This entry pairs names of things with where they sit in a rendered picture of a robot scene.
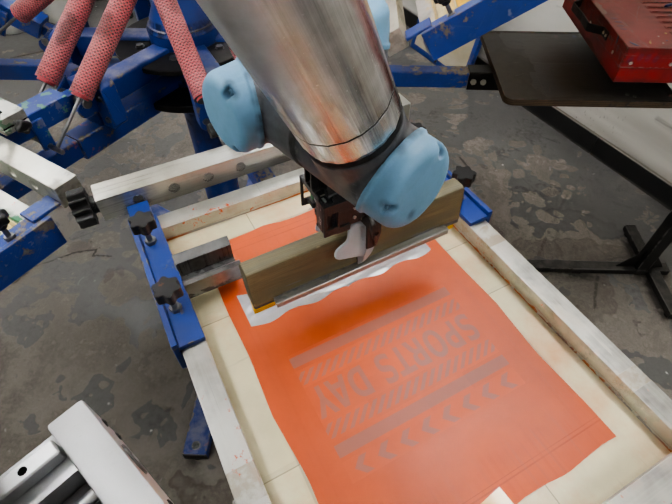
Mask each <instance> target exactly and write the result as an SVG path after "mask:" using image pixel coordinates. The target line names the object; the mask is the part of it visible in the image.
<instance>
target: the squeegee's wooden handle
mask: <svg viewBox="0 0 672 504"><path fill-rule="evenodd" d="M463 195H464V187H463V185H462V184H461V183H460V182H459V181H457V180H456V179H455V178H452V179H449V180H447V181H444V183H443V185H442V187H441V189H440V191H439V193H438V194H437V196H436V198H435V199H434V201H433V202H432V203H431V204H430V205H429V207H428V208H427V209H426V210H425V211H424V212H423V213H422V214H421V215H420V216H419V217H418V218H417V219H415V220H414V221H412V222H411V223H409V224H407V225H405V226H402V227H399V228H389V227H385V226H383V225H382V224H381V234H380V237H379V240H378V242H377V245H376V246H374V249H373V251H372V252H371V254H370V255H369V256H371V255H374V254H376V253H378V252H381V251H383V250H385V249H388V248H390V247H392V246H395V245H397V244H399V243H402V242H404V241H406V240H409V239H411V238H413V237H416V236H418V235H420V234H423V233H425V232H427V231H430V230H432V229H434V228H436V227H439V226H441V225H443V224H444V225H445V226H446V227H448V226H450V225H452V224H454V223H457V222H458V219H459V214H460V209H461V204H462V200H463ZM347 231H348V230H347ZM347 231H344V232H342V233H339V234H334V235H332V236H329V237H327V238H324V236H323V233H322V231H319V232H316V233H314V234H311V235H309V236H306V237H304V238H301V239H299V240H296V241H294V242H291V243H289V244H286V245H284V246H281V247H279V248H276V249H274V250H271V251H269V252H266V253H264V254H261V255H259V256H256V257H254V258H251V259H249V260H246V261H244V262H241V263H239V269H240V272H241V275H242V279H243V282H244V285H245V288H246V292H247V295H248V297H249V299H250V301H251V303H252V305H253V307H254V309H258V308H261V307H263V306H265V305H268V304H270V303H272V302H274V297H276V296H279V295H281V294H283V293H286V292H288V291H290V290H293V289H295V288H297V287H300V286H302V285H304V284H307V283H309V282H311V281H313V280H316V279H318V278H320V277H323V276H325V275H327V274H330V273H332V272H334V271H337V270H339V269H341V268H344V267H346V266H348V265H351V264H353V263H355V262H357V257H352V258H347V259H342V260H338V259H336V258H335V257H334V253H335V250H336V249H337V248H338V247H339V246H340V245H342V244H343V243H344V242H345V241H346V239H347Z"/></svg>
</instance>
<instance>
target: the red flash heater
mask: <svg viewBox="0 0 672 504"><path fill-rule="evenodd" d="M575 1H577V0H564V3H563V6H562V7H563V9H564V10H565V12H566V13H567V15H568V16H569V18H570V19H571V21H572V22H573V23H574V25H575V26H576V28H577V29H578V31H579V32H580V34H581V35H582V37H583V38H584V40H585V41H586V43H587V44H588V46H589V47H590V49H591V50H592V52H593V53H594V55H595V56H596V58H597V59H598V61H599V62H600V64H601V65H602V67H603V68H604V69H605V71H606V72H607V74H608V75H609V77H610V78H611V80H612V81H613V82H643V83H672V6H670V7H667V8H665V7H664V6H665V5H666V4H669V3H672V0H583V1H582V4H581V6H580V7H579V8H580V10H581V11H582V12H583V13H584V15H585V16H586V18H587V20H588V21H589V23H592V24H596V25H599V26H603V27H605V28H606V29H607V30H608V31H609V35H608V37H607V40H606V41H605V40H604V38H603V37H602V36H601V35H599V34H595V33H592V32H588V31H586V30H585V29H584V27H583V26H582V24H581V22H580V21H579V19H578V18H577V17H576V16H575V14H574V13H573V12H572V11H571V8H572V5H573V3H574V2H575Z"/></svg>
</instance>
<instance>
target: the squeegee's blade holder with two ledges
mask: <svg viewBox="0 0 672 504"><path fill-rule="evenodd" d="M448 230H449V229H448V228H447V227H446V226H445V225H444V224H443V225H441V226H439V227H436V228H434V229H432V230H430V231H427V232H425V233H423V234H420V235H418V236H416V237H413V238H411V239H409V240H406V241H404V242H402V243H399V244H397V245H395V246H392V247H390V248H388V249H385V250H383V251H381V252H378V253H376V254H374V255H371V256H369V257H368V258H367V259H366V260H365V261H364V262H362V263H360V264H358V263H357V262H355V263H353V264H351V265H348V266H346V267H344V268H341V269H339V270H337V271H334V272H332V273H330V274H327V275H325V276H323V277H320V278H318V279H316V280H313V281H311V282H309V283H307V284H304V285H302V286H300V287H297V288H295V289H293V290H290V291H288V292H286V293H283V294H281V295H279V296H276V297H274V302H275V304H276V306H277V308H279V307H282V306H284V305H286V304H288V303H291V302H293V301H295V300H298V299H300V298H302V297H304V296H307V295H309V294H311V293H313V292H316V291H318V290H320V289H323V288H325V287H327V286H329V285H332V284H334V283H336V282H339V281H341V280H343V279H345V278H348V277H350V276H352V275H354V274H357V273H359V272H361V271H364V270H366V269H368V268H370V267H373V266H375V265H377V264H380V263H382V262H384V261H386V260H389V259H391V258H393V257H395V256H398V255H400V254H402V253H405V252H407V251H409V250H411V249H414V248H416V247H418V246H421V245H423V244H425V243H427V242H430V241H432V240H434V239H436V238H439V237H441V236H443V235H446V234H448Z"/></svg>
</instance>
